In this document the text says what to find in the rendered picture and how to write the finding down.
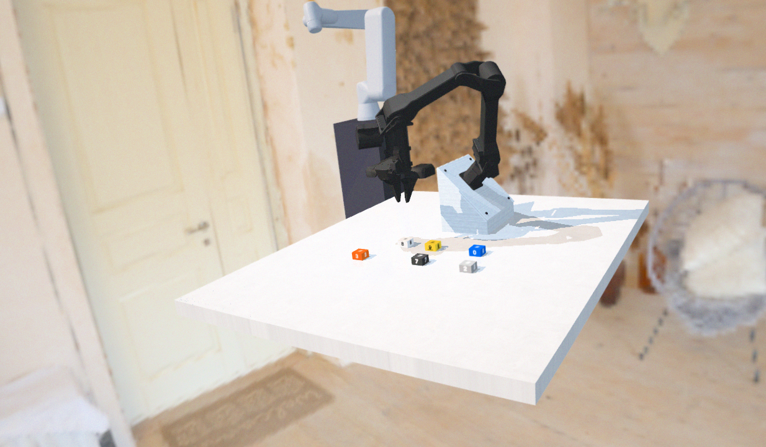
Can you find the yellow block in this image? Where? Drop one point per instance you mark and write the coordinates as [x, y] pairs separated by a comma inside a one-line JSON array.
[[432, 245]]

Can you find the orange block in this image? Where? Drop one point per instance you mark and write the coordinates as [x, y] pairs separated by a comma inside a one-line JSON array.
[[360, 254]]

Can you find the blue block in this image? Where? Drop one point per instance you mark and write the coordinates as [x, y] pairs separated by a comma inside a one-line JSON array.
[[477, 250]]

